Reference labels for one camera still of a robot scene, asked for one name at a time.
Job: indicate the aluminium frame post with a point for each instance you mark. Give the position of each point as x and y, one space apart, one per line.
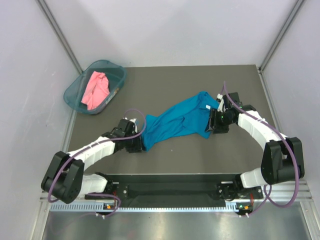
298 4
59 33

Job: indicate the slotted grey cable duct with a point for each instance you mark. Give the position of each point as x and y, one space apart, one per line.
103 207

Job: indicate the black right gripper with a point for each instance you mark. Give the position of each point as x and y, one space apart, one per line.
213 124

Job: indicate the pink t shirt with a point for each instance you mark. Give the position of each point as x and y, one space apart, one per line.
96 91

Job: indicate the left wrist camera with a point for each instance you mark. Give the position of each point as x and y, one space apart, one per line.
126 128

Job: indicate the blue t shirt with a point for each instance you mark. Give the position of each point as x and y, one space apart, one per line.
188 117

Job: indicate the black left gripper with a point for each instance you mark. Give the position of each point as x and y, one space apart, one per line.
138 147

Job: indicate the aluminium front rail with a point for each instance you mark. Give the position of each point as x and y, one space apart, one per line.
279 193

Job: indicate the right aluminium frame post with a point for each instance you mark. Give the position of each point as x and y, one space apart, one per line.
298 4

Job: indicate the left aluminium frame post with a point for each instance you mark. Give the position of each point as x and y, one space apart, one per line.
59 33

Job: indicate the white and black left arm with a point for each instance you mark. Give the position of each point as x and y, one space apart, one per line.
65 180

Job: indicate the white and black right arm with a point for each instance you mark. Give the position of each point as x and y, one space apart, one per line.
282 158

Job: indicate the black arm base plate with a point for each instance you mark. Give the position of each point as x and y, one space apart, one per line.
175 190

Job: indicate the teal plastic bin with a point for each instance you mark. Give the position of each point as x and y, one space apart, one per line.
116 75

